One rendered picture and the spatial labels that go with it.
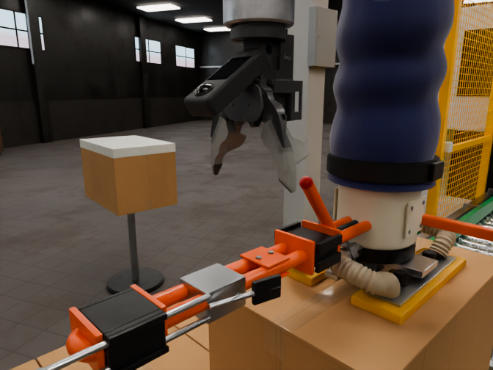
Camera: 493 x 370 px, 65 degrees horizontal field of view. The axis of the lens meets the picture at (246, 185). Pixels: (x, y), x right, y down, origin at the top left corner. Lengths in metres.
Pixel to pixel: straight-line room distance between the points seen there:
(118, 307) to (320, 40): 1.94
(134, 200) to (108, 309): 1.96
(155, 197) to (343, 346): 1.95
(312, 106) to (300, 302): 1.62
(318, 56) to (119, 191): 1.36
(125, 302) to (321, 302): 0.42
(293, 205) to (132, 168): 0.99
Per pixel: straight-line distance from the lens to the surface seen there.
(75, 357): 0.44
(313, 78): 2.26
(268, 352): 0.76
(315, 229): 0.72
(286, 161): 0.47
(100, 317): 0.47
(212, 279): 0.54
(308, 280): 0.83
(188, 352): 1.33
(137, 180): 2.41
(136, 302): 0.49
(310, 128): 2.26
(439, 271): 0.92
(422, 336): 0.74
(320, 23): 2.23
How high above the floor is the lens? 1.34
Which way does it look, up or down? 14 degrees down
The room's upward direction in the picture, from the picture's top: straight up
